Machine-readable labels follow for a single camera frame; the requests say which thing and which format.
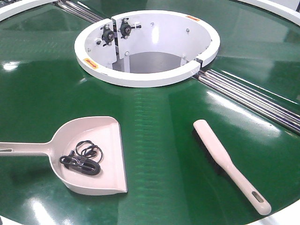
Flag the beige plastic dustpan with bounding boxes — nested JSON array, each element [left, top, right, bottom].
[[0, 116, 128, 195]]

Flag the beige hand brush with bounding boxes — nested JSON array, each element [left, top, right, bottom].
[[193, 120, 271, 215]]

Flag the black usb cable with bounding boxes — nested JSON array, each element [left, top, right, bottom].
[[59, 140, 104, 176]]

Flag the yellow warning sticker front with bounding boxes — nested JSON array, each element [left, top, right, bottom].
[[84, 58, 98, 69]]

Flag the yellow warning sticker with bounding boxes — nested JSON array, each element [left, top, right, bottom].
[[84, 58, 98, 69], [186, 15, 200, 22]]

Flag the black right flange bearing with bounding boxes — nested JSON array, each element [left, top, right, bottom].
[[118, 18, 142, 39]]

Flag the black flange bearing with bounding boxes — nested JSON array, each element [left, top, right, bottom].
[[101, 24, 114, 45], [118, 18, 142, 39]]

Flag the black left flange bearing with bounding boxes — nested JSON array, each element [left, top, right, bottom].
[[101, 24, 114, 45]]

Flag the yellow warning sticker rear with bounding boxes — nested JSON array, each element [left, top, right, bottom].
[[186, 15, 200, 22]]

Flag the steel rollers right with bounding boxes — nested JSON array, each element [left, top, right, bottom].
[[193, 70, 300, 134]]

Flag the steel rollers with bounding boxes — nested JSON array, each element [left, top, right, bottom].
[[54, 0, 104, 23], [193, 70, 300, 134]]

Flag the steel rollers top left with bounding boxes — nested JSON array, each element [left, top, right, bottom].
[[54, 0, 104, 23]]

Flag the white outer rim right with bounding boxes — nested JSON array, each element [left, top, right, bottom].
[[240, 0, 300, 26]]

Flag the white rim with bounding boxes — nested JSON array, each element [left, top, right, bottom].
[[240, 0, 300, 26], [0, 0, 54, 21]]

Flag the white outer rim left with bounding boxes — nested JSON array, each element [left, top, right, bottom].
[[0, 0, 54, 21]]

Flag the white inner conveyor ring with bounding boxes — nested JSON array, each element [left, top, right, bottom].
[[74, 9, 221, 88]]

